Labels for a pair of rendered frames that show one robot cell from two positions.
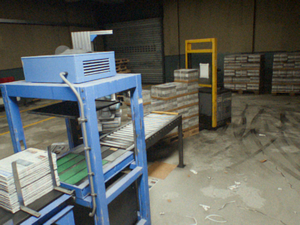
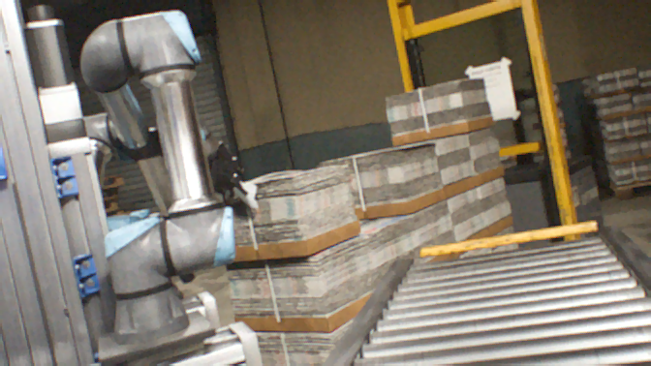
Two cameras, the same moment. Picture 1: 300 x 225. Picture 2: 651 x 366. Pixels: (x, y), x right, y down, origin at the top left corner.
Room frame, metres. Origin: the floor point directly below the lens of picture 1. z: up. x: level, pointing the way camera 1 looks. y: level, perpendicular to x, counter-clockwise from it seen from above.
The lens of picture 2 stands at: (2.05, 0.60, 1.12)
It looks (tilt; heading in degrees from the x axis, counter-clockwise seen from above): 3 degrees down; 344
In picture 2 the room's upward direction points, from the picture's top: 11 degrees counter-clockwise
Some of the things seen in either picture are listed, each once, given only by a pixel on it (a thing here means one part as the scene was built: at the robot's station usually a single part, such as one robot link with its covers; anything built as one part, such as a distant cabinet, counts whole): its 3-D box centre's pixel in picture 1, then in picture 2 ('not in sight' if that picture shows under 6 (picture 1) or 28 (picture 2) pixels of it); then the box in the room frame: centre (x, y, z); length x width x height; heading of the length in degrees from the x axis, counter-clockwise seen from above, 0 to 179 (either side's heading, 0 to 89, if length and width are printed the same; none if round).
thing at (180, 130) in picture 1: (180, 144); not in sight; (3.39, -0.41, 0.34); 0.06 x 0.06 x 0.68; 60
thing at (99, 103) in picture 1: (75, 107); not in sight; (2.08, 0.64, 1.30); 0.55 x 0.55 x 0.03; 60
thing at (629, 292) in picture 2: (146, 125); (506, 319); (3.07, 0.06, 0.77); 0.47 x 0.05 x 0.05; 60
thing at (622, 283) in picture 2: (148, 124); (505, 308); (3.13, 0.03, 0.77); 0.47 x 0.05 x 0.05; 60
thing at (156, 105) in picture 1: (159, 121); (390, 327); (4.40, -0.16, 0.42); 1.17 x 0.39 x 0.83; 128
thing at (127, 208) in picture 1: (88, 200); not in sight; (2.09, 0.64, 0.38); 0.94 x 0.69 x 0.63; 60
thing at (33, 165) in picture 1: (22, 177); not in sight; (1.59, 0.93, 0.93); 0.38 x 0.30 x 0.26; 150
